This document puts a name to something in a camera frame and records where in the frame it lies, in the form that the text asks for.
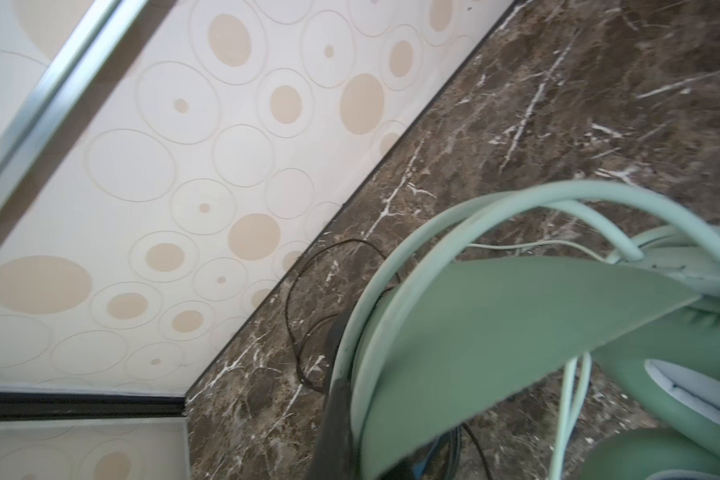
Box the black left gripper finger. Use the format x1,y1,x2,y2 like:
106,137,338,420
305,311,357,480

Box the mint green headphones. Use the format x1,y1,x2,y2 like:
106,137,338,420
332,180,720,479

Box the black headphones blue accents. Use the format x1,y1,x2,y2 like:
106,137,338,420
389,428,462,480

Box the black headphone cable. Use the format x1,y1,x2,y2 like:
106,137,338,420
284,238,494,480

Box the black frame corner post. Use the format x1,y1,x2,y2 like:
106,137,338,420
0,392,185,421

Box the aluminium frame rail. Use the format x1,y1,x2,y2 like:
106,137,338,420
0,0,146,211

